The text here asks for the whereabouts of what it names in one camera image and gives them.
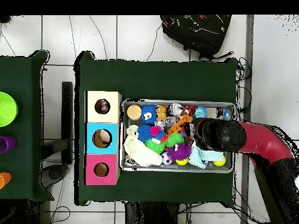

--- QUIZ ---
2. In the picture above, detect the orange foam disc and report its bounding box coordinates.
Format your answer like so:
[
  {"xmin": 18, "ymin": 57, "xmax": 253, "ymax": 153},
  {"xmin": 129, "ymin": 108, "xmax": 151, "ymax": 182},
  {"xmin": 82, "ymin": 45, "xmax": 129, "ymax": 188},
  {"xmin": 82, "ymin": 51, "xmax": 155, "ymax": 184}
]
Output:
[{"xmin": 126, "ymin": 104, "xmax": 142, "ymax": 121}]

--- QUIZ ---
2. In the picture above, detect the purple spiky monster toy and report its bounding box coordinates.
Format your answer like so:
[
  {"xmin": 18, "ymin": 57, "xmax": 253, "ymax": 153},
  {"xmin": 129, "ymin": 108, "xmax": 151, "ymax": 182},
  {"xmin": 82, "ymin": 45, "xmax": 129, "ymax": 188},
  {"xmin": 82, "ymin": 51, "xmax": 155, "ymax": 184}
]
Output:
[{"xmin": 165, "ymin": 142, "xmax": 192, "ymax": 162}]

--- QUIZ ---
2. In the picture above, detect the cream knitted cloth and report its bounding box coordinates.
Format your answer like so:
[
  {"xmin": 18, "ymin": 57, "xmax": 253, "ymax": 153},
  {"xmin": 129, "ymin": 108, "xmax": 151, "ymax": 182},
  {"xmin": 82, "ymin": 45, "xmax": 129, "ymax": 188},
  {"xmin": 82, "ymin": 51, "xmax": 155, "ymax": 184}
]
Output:
[{"xmin": 123, "ymin": 124, "xmax": 164, "ymax": 167}]

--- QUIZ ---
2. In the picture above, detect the lime green bowl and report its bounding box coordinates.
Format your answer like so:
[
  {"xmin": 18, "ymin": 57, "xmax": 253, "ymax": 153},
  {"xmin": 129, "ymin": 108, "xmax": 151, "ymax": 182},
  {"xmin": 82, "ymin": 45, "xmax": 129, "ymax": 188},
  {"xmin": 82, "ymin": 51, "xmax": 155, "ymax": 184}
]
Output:
[{"xmin": 0, "ymin": 91, "xmax": 19, "ymax": 128}]

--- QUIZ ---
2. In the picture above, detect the dark green tablecloth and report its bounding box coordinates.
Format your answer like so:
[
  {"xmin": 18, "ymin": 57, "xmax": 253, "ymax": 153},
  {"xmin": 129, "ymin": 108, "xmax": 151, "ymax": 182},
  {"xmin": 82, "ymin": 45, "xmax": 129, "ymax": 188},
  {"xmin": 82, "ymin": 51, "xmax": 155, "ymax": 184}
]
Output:
[
  {"xmin": 74, "ymin": 50, "xmax": 239, "ymax": 208},
  {"xmin": 0, "ymin": 50, "xmax": 55, "ymax": 202}
]

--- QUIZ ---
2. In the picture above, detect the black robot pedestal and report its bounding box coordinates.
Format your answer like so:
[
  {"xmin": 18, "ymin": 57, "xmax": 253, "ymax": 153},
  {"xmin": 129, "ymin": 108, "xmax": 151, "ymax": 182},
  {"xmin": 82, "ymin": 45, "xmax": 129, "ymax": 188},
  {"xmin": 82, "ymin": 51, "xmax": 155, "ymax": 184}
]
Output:
[{"xmin": 124, "ymin": 201, "xmax": 180, "ymax": 224}]

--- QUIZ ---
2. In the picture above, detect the orange cup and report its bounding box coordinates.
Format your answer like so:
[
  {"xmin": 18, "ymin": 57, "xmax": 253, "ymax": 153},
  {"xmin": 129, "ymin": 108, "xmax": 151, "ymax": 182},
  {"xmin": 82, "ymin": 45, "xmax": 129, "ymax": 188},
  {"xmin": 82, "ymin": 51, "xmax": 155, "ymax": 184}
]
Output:
[{"xmin": 0, "ymin": 171, "xmax": 12, "ymax": 190}]

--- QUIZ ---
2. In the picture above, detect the black backpack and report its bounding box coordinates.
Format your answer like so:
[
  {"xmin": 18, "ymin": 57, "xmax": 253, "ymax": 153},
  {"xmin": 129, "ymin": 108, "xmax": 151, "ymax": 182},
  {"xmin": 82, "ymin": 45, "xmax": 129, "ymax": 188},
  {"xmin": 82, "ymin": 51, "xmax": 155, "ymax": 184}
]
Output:
[{"xmin": 160, "ymin": 15, "xmax": 235, "ymax": 61}]

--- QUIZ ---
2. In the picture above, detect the blue spiky toy with eyes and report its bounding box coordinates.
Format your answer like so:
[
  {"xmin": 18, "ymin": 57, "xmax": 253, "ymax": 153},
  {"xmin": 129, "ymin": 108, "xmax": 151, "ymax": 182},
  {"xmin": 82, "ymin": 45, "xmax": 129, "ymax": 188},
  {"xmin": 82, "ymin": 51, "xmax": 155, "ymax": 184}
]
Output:
[{"xmin": 140, "ymin": 104, "xmax": 158, "ymax": 125}]

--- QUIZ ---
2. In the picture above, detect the shallow metal mesh bin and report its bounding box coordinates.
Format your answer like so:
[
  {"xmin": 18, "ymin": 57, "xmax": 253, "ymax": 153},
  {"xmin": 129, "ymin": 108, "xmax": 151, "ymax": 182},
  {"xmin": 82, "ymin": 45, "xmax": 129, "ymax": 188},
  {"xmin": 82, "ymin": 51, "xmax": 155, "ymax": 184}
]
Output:
[{"xmin": 120, "ymin": 99, "xmax": 236, "ymax": 174}]

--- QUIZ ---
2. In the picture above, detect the mint green knitted cloth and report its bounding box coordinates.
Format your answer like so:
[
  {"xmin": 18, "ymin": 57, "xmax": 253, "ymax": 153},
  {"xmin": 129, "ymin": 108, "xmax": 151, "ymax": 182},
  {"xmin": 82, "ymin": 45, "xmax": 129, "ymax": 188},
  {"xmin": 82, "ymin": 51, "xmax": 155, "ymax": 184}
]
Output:
[{"xmin": 188, "ymin": 142, "xmax": 226, "ymax": 169}]

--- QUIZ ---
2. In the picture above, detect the globe print ball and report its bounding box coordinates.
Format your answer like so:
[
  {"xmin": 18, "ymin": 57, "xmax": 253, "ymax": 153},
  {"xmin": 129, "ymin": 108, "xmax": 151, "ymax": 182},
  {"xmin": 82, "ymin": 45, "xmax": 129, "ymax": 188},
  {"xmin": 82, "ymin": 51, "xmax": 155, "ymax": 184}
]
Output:
[{"xmin": 193, "ymin": 106, "xmax": 208, "ymax": 119}]

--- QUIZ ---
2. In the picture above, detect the silver-top soda can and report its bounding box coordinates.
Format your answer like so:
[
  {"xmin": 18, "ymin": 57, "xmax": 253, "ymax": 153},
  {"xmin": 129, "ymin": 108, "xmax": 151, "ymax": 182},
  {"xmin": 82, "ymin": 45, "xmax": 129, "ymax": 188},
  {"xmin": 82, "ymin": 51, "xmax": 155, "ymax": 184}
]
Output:
[{"xmin": 168, "ymin": 102, "xmax": 184, "ymax": 117}]

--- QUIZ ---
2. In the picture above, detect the orange plastic tray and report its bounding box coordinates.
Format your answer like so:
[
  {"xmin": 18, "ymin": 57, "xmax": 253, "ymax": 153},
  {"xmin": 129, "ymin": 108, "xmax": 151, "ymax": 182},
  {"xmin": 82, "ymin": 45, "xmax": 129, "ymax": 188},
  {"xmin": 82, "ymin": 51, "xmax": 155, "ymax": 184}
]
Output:
[{"xmin": 166, "ymin": 114, "xmax": 193, "ymax": 135}]

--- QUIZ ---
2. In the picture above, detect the wooden three-hole box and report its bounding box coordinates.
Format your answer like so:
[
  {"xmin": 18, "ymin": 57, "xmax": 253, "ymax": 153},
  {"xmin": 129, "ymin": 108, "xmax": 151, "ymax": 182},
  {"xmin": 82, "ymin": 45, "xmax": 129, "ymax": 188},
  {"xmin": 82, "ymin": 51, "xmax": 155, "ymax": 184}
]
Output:
[{"xmin": 83, "ymin": 90, "xmax": 123, "ymax": 186}]

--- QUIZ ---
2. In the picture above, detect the blue spiky ball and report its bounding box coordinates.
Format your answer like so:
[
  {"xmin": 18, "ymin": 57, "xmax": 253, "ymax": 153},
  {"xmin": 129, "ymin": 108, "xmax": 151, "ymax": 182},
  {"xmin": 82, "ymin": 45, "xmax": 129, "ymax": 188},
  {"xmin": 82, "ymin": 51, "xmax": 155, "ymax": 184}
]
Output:
[{"xmin": 137, "ymin": 124, "xmax": 154, "ymax": 143}]

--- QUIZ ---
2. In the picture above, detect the dark gray rounded base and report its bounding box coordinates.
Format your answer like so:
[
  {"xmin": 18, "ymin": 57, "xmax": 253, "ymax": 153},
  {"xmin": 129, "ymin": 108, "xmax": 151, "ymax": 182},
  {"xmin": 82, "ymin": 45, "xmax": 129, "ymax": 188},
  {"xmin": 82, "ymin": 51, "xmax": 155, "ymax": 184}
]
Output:
[{"xmin": 40, "ymin": 163, "xmax": 69, "ymax": 190}]

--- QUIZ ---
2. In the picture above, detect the purple cup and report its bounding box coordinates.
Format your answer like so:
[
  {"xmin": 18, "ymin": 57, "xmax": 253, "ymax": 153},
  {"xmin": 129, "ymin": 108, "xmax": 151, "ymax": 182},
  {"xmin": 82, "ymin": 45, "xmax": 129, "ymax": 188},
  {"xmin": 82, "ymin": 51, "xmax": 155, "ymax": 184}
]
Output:
[{"xmin": 0, "ymin": 136, "xmax": 18, "ymax": 154}]

